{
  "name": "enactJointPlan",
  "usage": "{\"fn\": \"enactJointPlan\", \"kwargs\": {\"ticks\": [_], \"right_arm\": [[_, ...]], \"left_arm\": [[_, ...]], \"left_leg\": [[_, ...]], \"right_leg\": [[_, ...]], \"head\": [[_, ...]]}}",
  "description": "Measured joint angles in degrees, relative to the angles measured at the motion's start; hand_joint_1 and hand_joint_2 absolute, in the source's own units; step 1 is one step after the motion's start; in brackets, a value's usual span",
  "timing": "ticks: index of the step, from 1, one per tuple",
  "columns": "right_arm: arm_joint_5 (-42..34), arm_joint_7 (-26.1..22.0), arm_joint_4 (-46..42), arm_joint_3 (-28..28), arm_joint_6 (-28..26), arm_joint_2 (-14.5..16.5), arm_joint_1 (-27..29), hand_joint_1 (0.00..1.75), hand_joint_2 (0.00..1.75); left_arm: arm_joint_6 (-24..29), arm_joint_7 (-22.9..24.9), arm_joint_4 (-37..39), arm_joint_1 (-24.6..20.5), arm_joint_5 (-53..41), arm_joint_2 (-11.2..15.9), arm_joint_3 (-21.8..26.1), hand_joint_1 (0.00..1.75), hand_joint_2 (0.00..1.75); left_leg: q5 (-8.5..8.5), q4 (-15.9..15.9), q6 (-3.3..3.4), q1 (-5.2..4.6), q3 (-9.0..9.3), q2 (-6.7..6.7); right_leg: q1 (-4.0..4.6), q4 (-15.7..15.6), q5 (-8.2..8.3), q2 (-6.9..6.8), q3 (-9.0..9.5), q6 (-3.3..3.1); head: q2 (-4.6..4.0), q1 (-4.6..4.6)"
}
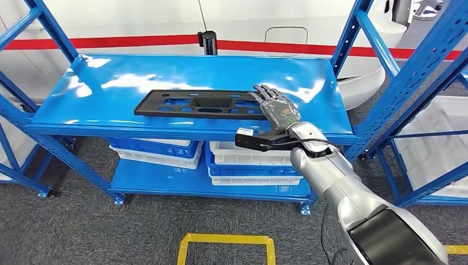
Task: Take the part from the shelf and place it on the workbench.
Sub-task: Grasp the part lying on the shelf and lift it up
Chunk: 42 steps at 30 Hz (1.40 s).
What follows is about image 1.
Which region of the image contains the black plastic plate bracket part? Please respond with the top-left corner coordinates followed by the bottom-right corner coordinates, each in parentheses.
top-left (134, 89), bottom-right (272, 121)

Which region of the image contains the blue metal shelf rack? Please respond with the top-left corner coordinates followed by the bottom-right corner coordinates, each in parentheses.
top-left (0, 0), bottom-right (468, 216)
top-left (356, 47), bottom-right (468, 209)
top-left (0, 120), bottom-right (57, 199)

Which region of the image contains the black hanging arm cable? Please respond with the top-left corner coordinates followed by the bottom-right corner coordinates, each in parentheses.
top-left (320, 204), bottom-right (352, 265)

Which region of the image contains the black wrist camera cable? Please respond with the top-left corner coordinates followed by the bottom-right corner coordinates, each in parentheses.
top-left (270, 138), bottom-right (343, 152)

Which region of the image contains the yellow floor tape square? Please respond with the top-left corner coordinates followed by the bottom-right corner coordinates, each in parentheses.
top-left (444, 245), bottom-right (468, 256)

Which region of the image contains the large white plastic crate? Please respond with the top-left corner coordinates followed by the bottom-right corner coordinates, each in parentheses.
top-left (395, 96), bottom-right (468, 198)
top-left (0, 122), bottom-right (38, 181)

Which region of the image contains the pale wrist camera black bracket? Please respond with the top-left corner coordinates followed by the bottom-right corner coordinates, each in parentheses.
top-left (235, 128), bottom-right (293, 153)

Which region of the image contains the white car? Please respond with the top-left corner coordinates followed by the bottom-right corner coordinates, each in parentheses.
top-left (0, 0), bottom-right (414, 110)

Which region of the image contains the black stanchion post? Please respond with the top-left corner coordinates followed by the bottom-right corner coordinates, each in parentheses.
top-left (197, 30), bottom-right (218, 56)

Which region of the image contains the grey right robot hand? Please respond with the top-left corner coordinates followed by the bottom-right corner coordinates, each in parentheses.
top-left (248, 84), bottom-right (302, 135)

